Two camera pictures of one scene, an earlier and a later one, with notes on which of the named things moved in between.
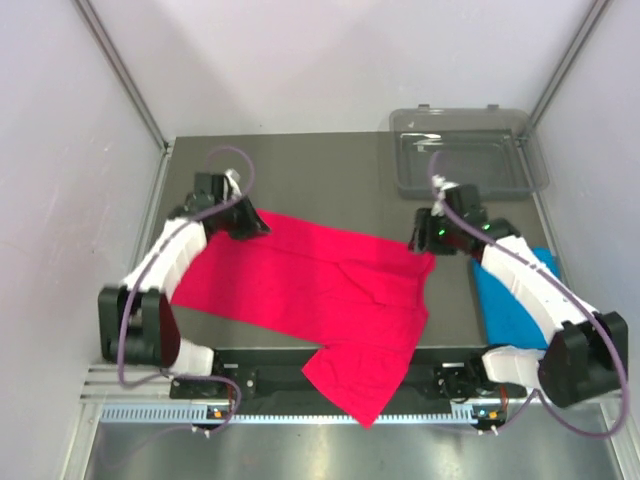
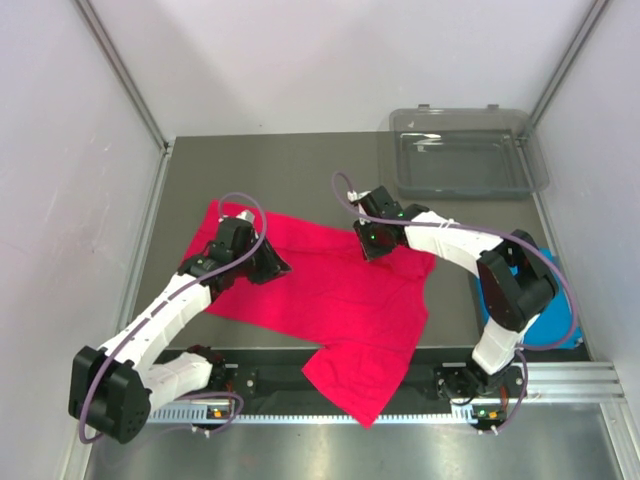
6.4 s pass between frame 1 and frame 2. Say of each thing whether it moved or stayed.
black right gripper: moved
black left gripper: moved
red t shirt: stayed
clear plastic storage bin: stayed
